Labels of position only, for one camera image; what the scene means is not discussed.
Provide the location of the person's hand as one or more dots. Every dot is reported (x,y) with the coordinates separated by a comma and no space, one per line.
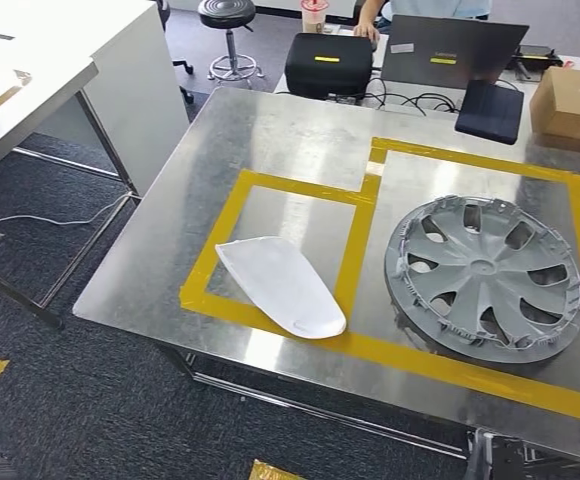
(366,32)

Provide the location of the white curved plastic part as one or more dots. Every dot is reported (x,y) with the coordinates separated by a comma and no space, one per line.
(285,285)

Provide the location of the steel workbench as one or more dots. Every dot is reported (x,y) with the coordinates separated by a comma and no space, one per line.
(280,139)

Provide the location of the black carrying case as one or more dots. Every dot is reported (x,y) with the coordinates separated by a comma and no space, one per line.
(328,66)

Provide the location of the drink cup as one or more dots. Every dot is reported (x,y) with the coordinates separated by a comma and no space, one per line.
(314,16)

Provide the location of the person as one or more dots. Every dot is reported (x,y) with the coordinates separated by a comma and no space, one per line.
(435,8)

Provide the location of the grey laptop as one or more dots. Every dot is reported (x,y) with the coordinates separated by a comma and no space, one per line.
(450,50)

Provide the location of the white desk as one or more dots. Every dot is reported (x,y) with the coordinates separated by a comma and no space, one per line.
(281,85)

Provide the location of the dark blue tablet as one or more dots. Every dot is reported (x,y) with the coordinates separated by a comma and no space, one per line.
(490,112)

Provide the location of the black round stool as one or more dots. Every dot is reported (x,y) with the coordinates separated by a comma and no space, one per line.
(227,13)

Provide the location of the black device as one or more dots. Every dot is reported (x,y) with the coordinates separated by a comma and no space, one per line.
(537,60)

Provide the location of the yellow tape outline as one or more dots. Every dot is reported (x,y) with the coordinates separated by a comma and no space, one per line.
(355,265)

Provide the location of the black office chair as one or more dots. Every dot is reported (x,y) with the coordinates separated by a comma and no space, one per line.
(186,66)

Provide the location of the brown cardboard box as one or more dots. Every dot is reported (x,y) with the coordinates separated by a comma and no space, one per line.
(575,106)

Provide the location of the grey wheel hubcap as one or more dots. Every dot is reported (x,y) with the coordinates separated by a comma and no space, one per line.
(485,278)

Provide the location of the white table with metal legs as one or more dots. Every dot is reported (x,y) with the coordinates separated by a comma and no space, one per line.
(30,40)

